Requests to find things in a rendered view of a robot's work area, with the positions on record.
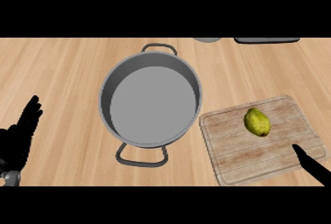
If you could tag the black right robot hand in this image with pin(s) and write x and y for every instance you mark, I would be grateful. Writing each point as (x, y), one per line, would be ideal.
(313, 166)

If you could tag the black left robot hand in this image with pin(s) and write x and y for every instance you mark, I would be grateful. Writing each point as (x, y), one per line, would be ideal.
(22, 131)

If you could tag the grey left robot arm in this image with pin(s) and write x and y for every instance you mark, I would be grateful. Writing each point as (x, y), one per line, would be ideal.
(11, 178)

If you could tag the wooden cutting board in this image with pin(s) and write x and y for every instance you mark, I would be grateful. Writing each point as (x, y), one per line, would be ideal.
(264, 143)

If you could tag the green pear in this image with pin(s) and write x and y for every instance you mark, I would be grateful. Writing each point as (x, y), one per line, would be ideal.
(258, 122)

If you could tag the grey metal pot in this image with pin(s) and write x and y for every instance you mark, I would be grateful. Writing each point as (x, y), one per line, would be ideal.
(150, 100)

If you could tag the dark flat appliance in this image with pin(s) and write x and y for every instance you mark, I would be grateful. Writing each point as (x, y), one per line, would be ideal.
(267, 40)

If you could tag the grey round object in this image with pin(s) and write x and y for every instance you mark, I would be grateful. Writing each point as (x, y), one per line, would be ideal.
(208, 39)

